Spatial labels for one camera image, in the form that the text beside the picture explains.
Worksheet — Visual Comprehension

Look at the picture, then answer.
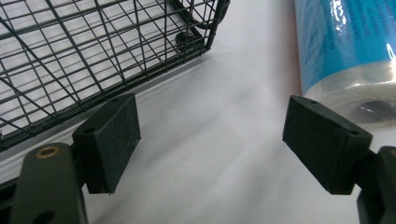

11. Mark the black wire basket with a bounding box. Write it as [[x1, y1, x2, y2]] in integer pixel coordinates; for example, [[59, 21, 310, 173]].
[[0, 0, 232, 153]]

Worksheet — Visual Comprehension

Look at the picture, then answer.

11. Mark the blue plastic-wrapped roll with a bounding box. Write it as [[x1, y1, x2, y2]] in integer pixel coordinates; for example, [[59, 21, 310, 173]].
[[293, 0, 396, 133]]

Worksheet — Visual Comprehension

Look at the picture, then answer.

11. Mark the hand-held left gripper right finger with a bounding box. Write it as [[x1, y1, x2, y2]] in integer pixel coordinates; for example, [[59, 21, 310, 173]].
[[282, 94, 396, 224]]

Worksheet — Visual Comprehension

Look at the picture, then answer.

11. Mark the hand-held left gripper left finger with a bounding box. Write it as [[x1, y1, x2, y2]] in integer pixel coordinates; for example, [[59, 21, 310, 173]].
[[8, 92, 142, 224]]

